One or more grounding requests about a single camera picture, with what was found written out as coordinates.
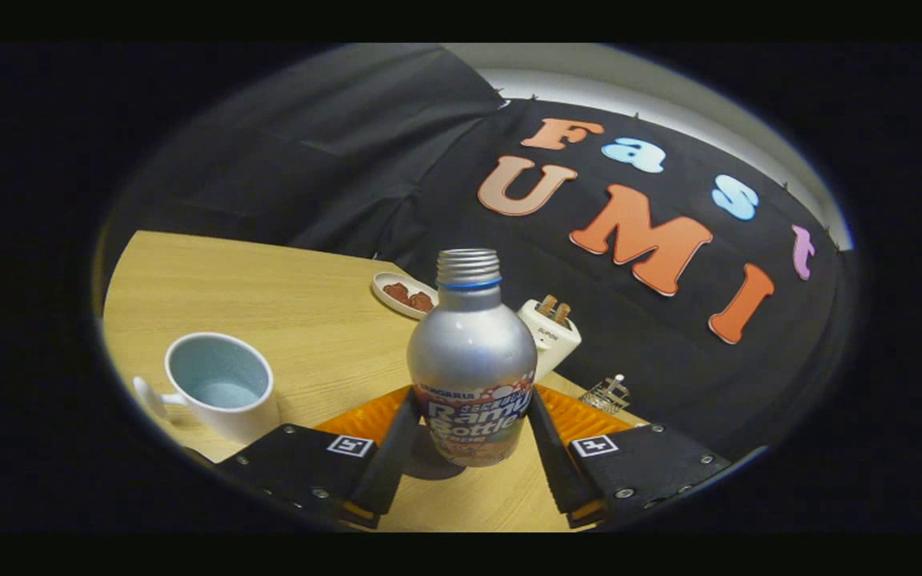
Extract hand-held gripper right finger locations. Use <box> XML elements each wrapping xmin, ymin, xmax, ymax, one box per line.
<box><xmin>528</xmin><ymin>385</ymin><xmax>733</xmax><ymax>530</ymax></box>

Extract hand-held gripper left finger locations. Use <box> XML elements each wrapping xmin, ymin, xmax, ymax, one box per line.
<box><xmin>217</xmin><ymin>385</ymin><xmax>423</xmax><ymax>530</ymax></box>

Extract silver juice bottle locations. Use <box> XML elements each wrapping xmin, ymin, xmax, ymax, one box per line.
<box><xmin>407</xmin><ymin>248</ymin><xmax>539</xmax><ymax>468</ymax></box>

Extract white cup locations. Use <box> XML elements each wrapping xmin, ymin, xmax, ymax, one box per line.
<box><xmin>133</xmin><ymin>332</ymin><xmax>281</xmax><ymax>446</ymax></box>

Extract clear juice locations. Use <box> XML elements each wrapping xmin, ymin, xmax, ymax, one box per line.
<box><xmin>191</xmin><ymin>379</ymin><xmax>259</xmax><ymax>410</ymax></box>

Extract white toaster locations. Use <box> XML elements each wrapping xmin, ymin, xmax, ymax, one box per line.
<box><xmin>517</xmin><ymin>300</ymin><xmax>583</xmax><ymax>383</ymax></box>

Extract white oval plate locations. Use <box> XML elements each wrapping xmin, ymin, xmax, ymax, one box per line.
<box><xmin>371</xmin><ymin>272</ymin><xmax>439</xmax><ymax>321</ymax></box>

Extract wooden table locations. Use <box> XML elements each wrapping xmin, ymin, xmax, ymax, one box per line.
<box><xmin>101</xmin><ymin>230</ymin><xmax>647</xmax><ymax>533</ymax></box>

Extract metal wire basket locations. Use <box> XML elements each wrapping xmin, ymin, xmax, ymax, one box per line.
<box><xmin>579</xmin><ymin>378</ymin><xmax>631</xmax><ymax>415</ymax></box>

